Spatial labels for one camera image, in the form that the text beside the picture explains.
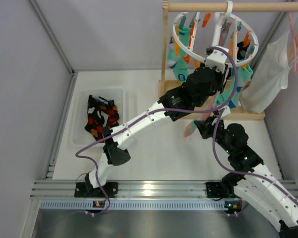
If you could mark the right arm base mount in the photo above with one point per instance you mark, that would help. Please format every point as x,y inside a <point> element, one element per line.
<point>215,191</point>

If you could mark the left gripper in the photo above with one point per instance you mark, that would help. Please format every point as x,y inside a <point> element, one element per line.
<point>225,81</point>

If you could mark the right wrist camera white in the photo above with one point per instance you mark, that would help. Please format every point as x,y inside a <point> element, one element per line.
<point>223,112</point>

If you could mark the white round clip hanger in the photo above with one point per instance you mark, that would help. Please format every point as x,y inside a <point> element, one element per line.
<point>227,33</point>

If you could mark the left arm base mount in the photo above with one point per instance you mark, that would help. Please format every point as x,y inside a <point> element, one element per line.
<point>81,191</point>

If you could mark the grey slotted cable duct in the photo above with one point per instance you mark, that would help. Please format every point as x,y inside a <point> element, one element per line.
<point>208,205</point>

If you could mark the teal sock left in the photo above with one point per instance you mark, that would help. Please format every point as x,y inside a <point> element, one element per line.
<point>176,62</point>

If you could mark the teal sock right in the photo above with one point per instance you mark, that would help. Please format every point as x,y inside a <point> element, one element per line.
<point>244,75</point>

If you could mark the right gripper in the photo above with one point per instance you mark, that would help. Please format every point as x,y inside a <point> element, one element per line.
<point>206,128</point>

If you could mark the wooden clothes rack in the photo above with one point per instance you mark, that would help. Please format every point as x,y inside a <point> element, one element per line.
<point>184,8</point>

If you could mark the teal sock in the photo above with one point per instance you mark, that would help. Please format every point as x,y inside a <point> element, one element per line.
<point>176,62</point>
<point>244,75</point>

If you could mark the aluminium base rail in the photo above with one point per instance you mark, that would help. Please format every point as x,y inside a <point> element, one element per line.
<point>133,189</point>

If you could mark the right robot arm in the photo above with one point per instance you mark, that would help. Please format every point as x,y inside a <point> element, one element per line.
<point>250,179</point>

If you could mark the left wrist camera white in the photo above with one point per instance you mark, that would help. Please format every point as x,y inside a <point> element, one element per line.
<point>215,59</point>

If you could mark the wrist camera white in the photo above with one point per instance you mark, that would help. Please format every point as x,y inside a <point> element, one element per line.
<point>223,112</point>
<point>215,59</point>

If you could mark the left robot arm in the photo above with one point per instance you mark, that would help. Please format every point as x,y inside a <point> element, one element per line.
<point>174,104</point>

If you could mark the argyle red orange sock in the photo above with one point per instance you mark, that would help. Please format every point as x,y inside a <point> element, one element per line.
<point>96,130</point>

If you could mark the white cloth garment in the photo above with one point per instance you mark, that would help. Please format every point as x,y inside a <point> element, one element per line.
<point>270,77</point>

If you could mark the pink sock front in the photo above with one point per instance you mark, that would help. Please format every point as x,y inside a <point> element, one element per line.
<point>191,127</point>

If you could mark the pink clothes hanger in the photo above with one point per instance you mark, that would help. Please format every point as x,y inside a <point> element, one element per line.
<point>296,39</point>

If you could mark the black sock on hanger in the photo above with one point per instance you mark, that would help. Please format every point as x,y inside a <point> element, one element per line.
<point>242,49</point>

